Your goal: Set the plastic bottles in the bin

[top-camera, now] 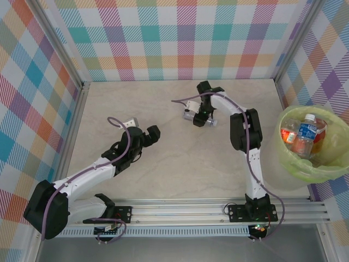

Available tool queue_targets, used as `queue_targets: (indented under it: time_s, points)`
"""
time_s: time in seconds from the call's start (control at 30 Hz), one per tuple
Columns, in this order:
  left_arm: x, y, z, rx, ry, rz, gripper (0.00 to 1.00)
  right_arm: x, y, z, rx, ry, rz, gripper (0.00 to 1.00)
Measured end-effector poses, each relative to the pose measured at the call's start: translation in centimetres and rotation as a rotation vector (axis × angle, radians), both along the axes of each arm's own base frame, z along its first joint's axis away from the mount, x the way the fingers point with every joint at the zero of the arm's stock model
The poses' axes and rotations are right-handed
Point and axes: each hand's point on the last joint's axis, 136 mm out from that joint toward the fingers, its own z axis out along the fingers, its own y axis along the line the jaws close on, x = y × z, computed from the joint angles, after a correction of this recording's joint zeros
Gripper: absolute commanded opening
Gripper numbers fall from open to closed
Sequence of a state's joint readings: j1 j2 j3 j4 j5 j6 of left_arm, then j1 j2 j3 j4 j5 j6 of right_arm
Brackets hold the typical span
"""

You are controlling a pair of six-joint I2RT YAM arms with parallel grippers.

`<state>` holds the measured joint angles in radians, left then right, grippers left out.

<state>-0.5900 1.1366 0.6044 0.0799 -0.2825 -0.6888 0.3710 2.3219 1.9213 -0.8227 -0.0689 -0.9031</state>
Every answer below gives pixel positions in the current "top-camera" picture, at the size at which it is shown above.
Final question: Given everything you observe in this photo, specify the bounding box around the circuit board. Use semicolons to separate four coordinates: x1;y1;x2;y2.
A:
248;223;270;236
93;224;121;236

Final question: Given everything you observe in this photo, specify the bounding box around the gold red label bottle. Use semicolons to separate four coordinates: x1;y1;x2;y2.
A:
310;120;328;155

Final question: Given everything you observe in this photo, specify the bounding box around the blue label white cap bottle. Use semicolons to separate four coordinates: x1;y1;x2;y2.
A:
295;114;317;159

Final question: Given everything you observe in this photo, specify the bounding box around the slotted grey cable duct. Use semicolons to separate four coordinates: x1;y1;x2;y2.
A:
58;227;252;239

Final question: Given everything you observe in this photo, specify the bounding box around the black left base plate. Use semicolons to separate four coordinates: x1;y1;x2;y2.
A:
82;205;134;225

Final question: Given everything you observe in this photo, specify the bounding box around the clear bottle bluish cap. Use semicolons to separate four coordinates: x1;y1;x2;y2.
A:
182;108;219;128

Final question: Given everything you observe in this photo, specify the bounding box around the left circuit board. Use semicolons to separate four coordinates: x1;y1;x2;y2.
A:
93;224;121;236

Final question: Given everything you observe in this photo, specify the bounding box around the right circuit board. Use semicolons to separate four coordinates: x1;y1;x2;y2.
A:
248;223;270;236

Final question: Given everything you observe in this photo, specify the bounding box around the aluminium left frame post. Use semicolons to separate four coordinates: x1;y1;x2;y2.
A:
32;0;92;92

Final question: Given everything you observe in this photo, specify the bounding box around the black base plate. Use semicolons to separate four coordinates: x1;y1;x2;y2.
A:
82;205;134;225
227;203;279;224

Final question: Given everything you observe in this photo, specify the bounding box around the yellow-green plastic bin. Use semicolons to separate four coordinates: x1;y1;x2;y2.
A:
276;105;349;181

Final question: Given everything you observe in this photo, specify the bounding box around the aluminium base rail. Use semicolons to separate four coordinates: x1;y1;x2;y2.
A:
62;196;332;227

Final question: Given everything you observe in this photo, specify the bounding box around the aluminium frame post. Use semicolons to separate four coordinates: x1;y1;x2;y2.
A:
32;0;92;92
273;0;325;84

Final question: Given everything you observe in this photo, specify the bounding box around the aluminium right frame post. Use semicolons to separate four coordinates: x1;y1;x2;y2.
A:
273;0;325;84

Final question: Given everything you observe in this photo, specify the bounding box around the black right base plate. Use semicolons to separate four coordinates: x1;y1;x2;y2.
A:
227;203;279;224

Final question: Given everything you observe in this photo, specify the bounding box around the red cap cola bottle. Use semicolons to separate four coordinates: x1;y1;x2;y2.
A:
280;118;300;145

